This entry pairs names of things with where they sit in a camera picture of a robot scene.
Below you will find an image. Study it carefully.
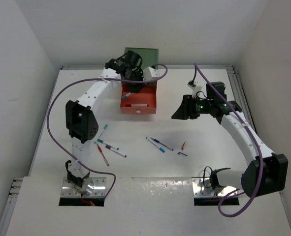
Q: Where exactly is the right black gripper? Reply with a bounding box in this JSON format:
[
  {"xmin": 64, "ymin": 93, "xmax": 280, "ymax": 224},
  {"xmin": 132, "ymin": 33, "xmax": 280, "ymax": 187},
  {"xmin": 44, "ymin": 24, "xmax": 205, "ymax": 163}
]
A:
[{"xmin": 172, "ymin": 94, "xmax": 213, "ymax": 119}]

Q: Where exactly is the blue capped marker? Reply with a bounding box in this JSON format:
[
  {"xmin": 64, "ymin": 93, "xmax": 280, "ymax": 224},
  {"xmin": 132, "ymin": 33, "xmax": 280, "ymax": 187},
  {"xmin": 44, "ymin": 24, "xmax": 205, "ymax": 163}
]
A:
[{"xmin": 122, "ymin": 92, "xmax": 132, "ymax": 99}]

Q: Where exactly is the orange drawer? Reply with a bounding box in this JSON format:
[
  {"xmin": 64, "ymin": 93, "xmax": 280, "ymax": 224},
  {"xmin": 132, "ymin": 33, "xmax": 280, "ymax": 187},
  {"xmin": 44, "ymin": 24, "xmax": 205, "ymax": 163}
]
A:
[{"xmin": 120, "ymin": 85, "xmax": 157, "ymax": 115}]

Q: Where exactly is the red capped white marker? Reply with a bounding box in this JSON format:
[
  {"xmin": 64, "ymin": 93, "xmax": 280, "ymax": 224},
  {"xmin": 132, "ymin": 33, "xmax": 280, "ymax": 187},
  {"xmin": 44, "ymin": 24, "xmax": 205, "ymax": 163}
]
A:
[{"xmin": 125, "ymin": 104, "xmax": 149, "ymax": 107}]

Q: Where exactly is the teal capped white pen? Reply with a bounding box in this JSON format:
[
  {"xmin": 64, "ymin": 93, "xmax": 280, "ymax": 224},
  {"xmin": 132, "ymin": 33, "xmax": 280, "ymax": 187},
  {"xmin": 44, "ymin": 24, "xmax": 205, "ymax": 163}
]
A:
[{"xmin": 94, "ymin": 124, "xmax": 108, "ymax": 144}]

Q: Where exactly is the teal capped marker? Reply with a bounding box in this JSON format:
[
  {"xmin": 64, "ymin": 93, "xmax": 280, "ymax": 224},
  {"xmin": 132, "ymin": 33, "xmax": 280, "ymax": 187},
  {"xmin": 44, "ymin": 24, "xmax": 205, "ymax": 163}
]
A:
[{"xmin": 97, "ymin": 139, "xmax": 119, "ymax": 150}]

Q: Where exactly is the purple capped marker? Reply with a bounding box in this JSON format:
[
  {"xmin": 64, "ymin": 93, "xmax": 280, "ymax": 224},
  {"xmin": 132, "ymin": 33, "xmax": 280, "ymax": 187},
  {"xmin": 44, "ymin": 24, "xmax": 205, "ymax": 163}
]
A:
[{"xmin": 105, "ymin": 145, "xmax": 127, "ymax": 158}]

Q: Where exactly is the light blue capped pen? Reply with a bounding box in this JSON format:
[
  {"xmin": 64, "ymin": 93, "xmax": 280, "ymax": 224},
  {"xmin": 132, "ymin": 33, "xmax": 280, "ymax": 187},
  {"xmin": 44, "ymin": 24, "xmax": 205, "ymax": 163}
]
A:
[{"xmin": 146, "ymin": 137, "xmax": 165, "ymax": 153}]

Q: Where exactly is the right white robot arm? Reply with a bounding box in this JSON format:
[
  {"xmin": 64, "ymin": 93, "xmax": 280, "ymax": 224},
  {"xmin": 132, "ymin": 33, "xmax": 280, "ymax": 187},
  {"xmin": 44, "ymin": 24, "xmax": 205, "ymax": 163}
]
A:
[{"xmin": 172, "ymin": 81, "xmax": 288, "ymax": 197}]

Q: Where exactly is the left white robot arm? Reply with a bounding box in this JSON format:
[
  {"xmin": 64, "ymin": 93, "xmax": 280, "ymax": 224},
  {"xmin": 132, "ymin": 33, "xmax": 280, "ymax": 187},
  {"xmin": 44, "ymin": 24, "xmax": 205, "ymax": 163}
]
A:
[{"xmin": 65, "ymin": 50, "xmax": 145, "ymax": 162}]

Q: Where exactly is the green top drawer unit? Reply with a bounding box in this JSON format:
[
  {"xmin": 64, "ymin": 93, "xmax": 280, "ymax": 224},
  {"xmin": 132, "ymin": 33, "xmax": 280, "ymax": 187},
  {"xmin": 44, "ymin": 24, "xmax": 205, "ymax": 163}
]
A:
[{"xmin": 124, "ymin": 47, "xmax": 159, "ymax": 70}]

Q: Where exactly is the dark blue pen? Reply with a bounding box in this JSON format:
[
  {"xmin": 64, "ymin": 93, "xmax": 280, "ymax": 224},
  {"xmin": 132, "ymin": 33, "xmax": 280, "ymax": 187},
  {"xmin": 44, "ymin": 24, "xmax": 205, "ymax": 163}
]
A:
[{"xmin": 150, "ymin": 137, "xmax": 174, "ymax": 151}]

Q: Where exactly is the red gel pen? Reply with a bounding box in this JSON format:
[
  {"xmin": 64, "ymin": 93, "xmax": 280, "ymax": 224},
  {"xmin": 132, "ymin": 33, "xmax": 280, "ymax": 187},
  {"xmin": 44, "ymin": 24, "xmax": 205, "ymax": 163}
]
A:
[{"xmin": 96, "ymin": 143, "xmax": 109, "ymax": 166}]

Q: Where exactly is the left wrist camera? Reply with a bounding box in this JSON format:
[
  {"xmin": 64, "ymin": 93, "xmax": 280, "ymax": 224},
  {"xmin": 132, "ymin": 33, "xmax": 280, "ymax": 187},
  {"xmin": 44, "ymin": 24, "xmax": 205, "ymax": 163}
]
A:
[{"xmin": 143, "ymin": 67, "xmax": 160, "ymax": 83}]

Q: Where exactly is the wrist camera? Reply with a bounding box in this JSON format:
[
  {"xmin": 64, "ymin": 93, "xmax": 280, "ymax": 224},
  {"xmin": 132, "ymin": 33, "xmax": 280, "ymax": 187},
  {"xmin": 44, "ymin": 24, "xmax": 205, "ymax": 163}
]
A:
[
  {"xmin": 143, "ymin": 67, "xmax": 160, "ymax": 83},
  {"xmin": 187, "ymin": 80, "xmax": 202, "ymax": 98}
]

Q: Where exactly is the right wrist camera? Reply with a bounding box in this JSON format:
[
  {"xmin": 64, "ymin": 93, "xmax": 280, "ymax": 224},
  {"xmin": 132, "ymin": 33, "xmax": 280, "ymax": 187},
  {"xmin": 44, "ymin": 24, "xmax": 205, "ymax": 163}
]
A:
[{"xmin": 187, "ymin": 80, "xmax": 202, "ymax": 98}]

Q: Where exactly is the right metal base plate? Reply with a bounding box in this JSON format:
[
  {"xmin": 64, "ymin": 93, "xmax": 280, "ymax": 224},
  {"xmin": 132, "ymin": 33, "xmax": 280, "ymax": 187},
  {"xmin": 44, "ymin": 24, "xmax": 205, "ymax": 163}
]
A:
[{"xmin": 192, "ymin": 177, "xmax": 238, "ymax": 198}]

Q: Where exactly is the metal base plate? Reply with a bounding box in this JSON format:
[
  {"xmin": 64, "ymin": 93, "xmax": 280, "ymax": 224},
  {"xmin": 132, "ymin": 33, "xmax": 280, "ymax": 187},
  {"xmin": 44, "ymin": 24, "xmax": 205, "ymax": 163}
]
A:
[
  {"xmin": 60, "ymin": 177, "xmax": 106, "ymax": 198},
  {"xmin": 192, "ymin": 177, "xmax": 238, "ymax": 198}
]

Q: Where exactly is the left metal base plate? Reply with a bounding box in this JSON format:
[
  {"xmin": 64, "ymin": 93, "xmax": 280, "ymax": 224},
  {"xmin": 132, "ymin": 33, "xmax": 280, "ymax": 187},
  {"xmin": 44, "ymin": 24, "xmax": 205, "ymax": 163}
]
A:
[{"xmin": 60, "ymin": 177, "xmax": 106, "ymax": 198}]

